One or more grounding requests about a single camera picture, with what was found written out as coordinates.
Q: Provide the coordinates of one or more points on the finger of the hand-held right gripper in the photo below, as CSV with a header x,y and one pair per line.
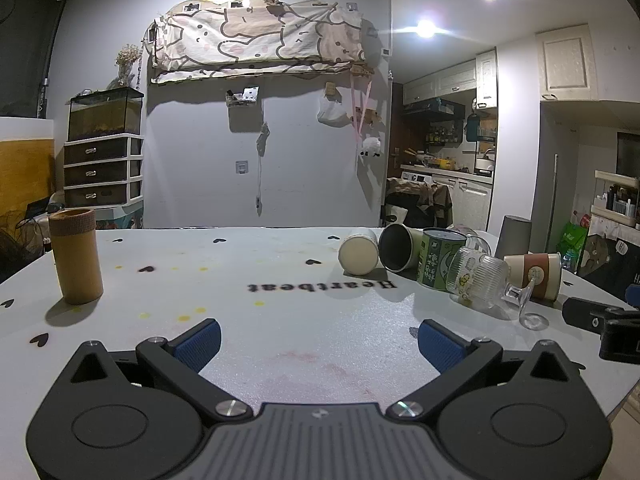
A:
x,y
582,312

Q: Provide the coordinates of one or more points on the clear glass cup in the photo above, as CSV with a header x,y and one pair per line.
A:
x,y
475,240

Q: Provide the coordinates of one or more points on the dark curtain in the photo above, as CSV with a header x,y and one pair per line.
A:
x,y
25,35

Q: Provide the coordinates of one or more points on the green plastic bag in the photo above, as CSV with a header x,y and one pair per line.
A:
x,y
572,240

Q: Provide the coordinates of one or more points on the white storage rack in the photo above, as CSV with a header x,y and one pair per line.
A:
x,y
617,200

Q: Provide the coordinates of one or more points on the white hanging bag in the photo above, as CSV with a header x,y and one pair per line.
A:
x,y
331,112

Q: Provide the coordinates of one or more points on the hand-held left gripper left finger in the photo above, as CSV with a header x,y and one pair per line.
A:
x,y
199,346

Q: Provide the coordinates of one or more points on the white wall cabinet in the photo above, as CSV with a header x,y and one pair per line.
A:
x,y
567,62

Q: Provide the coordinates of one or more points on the brown paper cup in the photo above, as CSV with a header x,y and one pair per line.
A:
x,y
547,275

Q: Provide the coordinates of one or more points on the white washing machine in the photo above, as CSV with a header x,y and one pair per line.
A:
x,y
416,178

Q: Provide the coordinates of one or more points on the range hood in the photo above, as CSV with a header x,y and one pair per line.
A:
x,y
434,109

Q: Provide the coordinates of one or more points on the black printed bag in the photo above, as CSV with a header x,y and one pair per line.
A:
x,y
607,260

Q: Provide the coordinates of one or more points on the pink ribbon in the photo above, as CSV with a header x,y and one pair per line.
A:
x,y
356,110

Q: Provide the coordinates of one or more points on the printed blanket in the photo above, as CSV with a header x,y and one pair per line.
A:
x,y
250,35

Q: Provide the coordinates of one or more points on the dark metal cup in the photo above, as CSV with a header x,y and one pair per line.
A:
x,y
397,247

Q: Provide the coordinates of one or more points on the green printed cup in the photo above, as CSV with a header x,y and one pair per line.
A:
x,y
436,260

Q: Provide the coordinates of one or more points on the tall bamboo cup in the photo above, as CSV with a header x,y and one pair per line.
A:
x,y
76,255

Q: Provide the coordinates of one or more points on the white drawer unit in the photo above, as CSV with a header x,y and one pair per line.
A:
x,y
102,170

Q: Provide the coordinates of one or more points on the white kitchen cabinets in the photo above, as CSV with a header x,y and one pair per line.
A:
x,y
450,80

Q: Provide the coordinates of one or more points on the chair with dark cloth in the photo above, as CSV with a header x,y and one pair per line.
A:
x,y
417,205

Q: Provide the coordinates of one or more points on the dried flower bouquet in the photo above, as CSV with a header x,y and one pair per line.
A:
x,y
127,60

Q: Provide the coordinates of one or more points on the yellow board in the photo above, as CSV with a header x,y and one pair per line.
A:
x,y
25,170

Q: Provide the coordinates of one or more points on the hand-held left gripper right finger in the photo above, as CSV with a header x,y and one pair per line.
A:
x,y
441,346

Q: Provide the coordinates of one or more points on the white paper cup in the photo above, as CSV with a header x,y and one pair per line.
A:
x,y
358,255

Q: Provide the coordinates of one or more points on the wall socket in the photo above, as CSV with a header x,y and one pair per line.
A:
x,y
242,166

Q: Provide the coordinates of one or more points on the glass fish tank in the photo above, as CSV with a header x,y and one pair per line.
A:
x,y
105,112

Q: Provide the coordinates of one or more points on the ribbed glass goblet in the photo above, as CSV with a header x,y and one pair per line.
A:
x,y
482,280

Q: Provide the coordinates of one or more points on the grey cup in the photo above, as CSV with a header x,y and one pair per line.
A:
x,y
512,235

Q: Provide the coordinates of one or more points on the teal hanging bag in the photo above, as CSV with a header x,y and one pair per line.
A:
x,y
472,127

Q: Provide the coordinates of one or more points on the white plush toy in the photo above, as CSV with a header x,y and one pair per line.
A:
x,y
371,147

